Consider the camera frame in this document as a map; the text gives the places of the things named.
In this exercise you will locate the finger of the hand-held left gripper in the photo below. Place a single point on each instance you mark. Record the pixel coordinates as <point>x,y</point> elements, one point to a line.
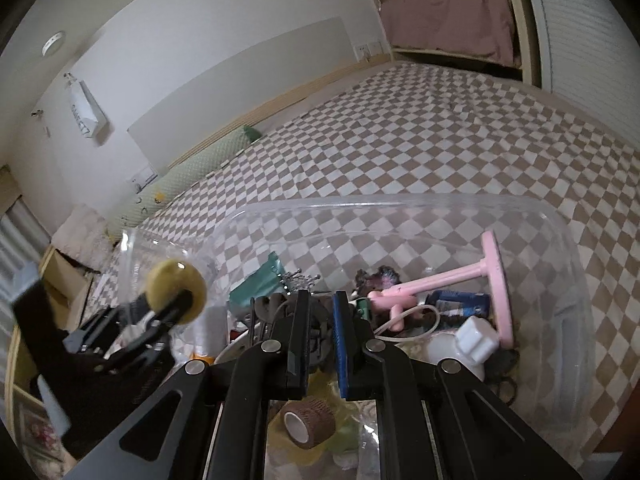
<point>145,342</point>
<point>165,310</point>

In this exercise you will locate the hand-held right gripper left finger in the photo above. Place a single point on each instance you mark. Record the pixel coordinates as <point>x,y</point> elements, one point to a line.
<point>299,350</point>

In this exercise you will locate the long green pillow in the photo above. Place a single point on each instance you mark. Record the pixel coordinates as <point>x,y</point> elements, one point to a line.
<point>200,170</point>

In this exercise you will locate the dark crochet scrunchie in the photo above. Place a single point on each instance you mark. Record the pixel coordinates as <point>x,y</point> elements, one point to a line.
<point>380,277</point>

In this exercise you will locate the white sliding door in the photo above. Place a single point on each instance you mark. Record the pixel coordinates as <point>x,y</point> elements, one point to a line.
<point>590,50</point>

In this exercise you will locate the brown hair claw clip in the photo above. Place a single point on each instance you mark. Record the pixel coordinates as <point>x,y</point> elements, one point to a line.
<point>270,310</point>

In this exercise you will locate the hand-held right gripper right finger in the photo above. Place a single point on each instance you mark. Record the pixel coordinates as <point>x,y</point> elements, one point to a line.
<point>341,350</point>

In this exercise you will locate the white fluffy pillow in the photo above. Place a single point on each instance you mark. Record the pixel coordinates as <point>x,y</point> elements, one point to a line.
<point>82,237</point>

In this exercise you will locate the floral picture frame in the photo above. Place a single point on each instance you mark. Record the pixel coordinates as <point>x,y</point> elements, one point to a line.
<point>37,427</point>

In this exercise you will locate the white square cap bottle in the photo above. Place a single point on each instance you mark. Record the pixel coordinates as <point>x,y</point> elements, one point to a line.
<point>475,340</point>

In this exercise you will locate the pink bedding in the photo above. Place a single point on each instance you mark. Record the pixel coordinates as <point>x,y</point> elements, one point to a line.
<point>450,15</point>

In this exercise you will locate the clear plastic bottle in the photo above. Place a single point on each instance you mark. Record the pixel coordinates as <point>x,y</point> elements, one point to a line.
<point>210,330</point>

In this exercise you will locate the clear plastic container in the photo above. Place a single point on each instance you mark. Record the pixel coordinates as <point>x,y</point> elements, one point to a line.
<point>550,260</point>

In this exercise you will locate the silver hair pins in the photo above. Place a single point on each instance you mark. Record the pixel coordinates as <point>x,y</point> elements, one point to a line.
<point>299,280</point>

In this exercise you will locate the white hanging wall bag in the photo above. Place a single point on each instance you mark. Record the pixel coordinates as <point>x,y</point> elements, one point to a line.
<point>87,107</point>

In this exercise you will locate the green packet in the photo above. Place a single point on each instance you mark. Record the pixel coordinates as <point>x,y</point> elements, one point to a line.
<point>260,285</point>

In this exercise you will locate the cream wardrobe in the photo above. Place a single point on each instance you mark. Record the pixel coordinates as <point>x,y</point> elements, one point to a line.
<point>530,35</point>

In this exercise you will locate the grey curtain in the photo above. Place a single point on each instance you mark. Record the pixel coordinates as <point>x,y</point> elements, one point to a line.
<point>20,240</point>

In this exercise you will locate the white headboard panel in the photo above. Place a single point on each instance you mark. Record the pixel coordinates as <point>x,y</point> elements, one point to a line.
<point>240,90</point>

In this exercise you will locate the pink stand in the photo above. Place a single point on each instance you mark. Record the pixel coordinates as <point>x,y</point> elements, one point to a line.
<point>495,280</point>

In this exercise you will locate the wooden headboard ledge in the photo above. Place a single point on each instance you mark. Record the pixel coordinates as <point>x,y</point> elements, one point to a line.
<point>280,105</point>

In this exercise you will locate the wooden bedside shelf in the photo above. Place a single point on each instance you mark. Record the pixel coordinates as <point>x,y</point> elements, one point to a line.
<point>65,270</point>

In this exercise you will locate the brown bandage roll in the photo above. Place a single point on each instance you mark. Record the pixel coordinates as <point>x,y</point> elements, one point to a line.
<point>320,410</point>

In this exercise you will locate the yellow round puff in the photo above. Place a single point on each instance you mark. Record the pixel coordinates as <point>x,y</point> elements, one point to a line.
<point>170,275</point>

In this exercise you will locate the blue tube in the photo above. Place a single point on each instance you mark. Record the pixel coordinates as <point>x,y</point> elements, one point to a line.
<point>462,302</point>

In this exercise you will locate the checkered bed sheet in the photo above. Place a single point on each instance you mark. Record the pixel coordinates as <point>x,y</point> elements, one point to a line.
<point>400,160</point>

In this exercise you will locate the round ceiling light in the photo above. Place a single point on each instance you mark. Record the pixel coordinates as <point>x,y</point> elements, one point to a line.
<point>52,42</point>

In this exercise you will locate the wall socket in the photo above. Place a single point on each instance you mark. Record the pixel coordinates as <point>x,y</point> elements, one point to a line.
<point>369,49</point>

